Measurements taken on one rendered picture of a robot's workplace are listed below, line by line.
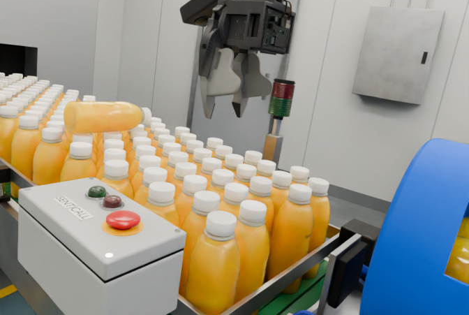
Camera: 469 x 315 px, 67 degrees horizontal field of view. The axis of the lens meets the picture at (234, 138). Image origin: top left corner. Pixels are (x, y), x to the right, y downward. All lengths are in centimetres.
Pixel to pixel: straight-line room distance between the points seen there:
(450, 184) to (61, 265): 41
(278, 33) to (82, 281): 35
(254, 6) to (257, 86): 12
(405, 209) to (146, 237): 27
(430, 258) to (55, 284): 39
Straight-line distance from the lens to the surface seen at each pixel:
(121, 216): 41
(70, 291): 43
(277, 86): 99
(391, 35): 360
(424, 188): 42
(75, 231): 41
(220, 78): 45
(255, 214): 51
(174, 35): 493
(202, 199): 52
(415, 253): 40
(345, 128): 387
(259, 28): 43
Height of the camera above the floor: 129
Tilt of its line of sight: 12 degrees down
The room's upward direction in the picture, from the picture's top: 9 degrees clockwise
